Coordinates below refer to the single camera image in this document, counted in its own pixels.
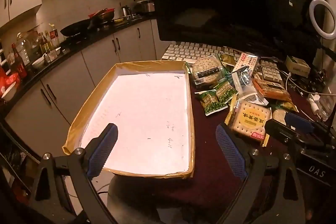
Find steel kettle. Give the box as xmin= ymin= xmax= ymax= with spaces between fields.
xmin=120 ymin=5 xmax=133 ymax=19

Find maroon tablecloth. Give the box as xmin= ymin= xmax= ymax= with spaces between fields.
xmin=107 ymin=63 xmax=336 ymax=224

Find black frying pan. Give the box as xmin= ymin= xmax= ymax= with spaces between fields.
xmin=60 ymin=19 xmax=91 ymax=37

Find square cracker packet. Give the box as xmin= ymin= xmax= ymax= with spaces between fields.
xmin=224 ymin=98 xmax=272 ymax=147

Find white keyboard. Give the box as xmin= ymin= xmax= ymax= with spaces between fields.
xmin=161 ymin=41 xmax=286 ymax=89

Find white ring light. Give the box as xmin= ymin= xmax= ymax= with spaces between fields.
xmin=308 ymin=0 xmax=336 ymax=40

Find yellow green snack packet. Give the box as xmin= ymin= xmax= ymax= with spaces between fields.
xmin=273 ymin=101 xmax=300 ymax=113

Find white and dark snack packet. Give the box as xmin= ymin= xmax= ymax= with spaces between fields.
xmin=247 ymin=94 xmax=270 ymax=106

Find clear zip bag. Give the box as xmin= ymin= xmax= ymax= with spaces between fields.
xmin=231 ymin=67 xmax=259 ymax=99

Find dark sauce bottle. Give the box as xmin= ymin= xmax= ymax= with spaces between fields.
xmin=38 ymin=32 xmax=49 ymax=55

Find cardboard tray with white paper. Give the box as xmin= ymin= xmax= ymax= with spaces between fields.
xmin=62 ymin=60 xmax=195 ymax=179

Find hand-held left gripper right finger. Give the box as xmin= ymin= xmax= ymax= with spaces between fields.
xmin=215 ymin=124 xmax=308 ymax=224

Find tall red label bottle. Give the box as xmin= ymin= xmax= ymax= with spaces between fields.
xmin=49 ymin=26 xmax=61 ymax=49

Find red and white flat box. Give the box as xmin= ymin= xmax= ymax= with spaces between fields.
xmin=232 ymin=53 xmax=259 ymax=76

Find small cardboard box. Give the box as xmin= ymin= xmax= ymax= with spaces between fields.
xmin=286 ymin=55 xmax=311 ymax=78

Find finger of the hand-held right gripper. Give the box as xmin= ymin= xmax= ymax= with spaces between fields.
xmin=285 ymin=112 xmax=317 ymax=135
xmin=264 ymin=119 xmax=302 ymax=144

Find orange cracker packet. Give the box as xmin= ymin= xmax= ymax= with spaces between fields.
xmin=252 ymin=77 xmax=293 ymax=102

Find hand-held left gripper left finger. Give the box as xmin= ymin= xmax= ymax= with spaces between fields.
xmin=28 ymin=123 xmax=119 ymax=224

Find red pot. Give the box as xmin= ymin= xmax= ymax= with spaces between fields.
xmin=88 ymin=7 xmax=116 ymax=24

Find green pea packet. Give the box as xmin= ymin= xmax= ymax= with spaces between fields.
xmin=195 ymin=90 xmax=228 ymax=117
xmin=213 ymin=81 xmax=238 ymax=104

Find white charger with cable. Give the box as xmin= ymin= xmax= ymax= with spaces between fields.
xmin=286 ymin=72 xmax=336 ymax=115

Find red label sauce bottle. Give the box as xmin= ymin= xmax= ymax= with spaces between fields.
xmin=10 ymin=43 xmax=28 ymax=79

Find lower kitchen cabinets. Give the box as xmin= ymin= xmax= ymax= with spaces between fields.
xmin=5 ymin=19 xmax=171 ymax=135

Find small round cracker packet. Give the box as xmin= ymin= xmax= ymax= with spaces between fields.
xmin=272 ymin=109 xmax=288 ymax=125

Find red plastic bag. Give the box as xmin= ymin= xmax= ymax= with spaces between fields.
xmin=0 ymin=67 xmax=20 ymax=94

